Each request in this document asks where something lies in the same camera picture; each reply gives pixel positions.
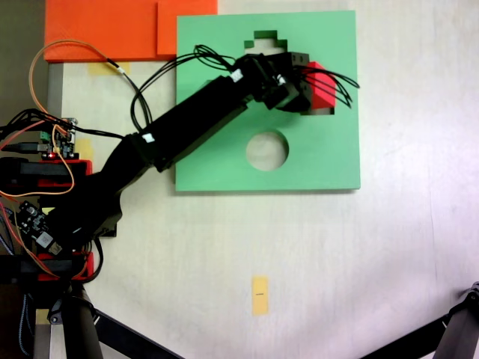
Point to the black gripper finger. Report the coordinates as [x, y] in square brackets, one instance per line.
[304, 98]
[300, 60]

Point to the red square block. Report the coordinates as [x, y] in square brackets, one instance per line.
[323, 88]

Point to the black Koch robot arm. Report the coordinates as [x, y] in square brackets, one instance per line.
[194, 108]

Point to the yellow tape square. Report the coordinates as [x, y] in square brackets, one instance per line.
[87, 147]

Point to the green shape sorting board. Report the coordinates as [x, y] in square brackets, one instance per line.
[325, 157]

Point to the yellow tape strip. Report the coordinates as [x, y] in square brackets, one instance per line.
[99, 69]

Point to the large orange flat slab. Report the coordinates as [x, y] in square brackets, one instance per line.
[101, 30]

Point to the yellow tape label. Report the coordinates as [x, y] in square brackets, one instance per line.
[260, 295]

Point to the motor driver circuit board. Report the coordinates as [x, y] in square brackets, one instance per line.
[60, 147]

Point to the black table clamp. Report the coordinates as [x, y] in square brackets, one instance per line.
[45, 266]
[37, 169]

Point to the black power circuit board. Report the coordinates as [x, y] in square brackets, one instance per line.
[33, 218]

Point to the black tripod leg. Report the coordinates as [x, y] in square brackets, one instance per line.
[460, 336]
[78, 329]

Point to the small yellow tape piece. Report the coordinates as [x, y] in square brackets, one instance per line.
[41, 316]

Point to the red printed base mount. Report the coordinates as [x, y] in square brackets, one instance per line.
[83, 166]
[88, 261]

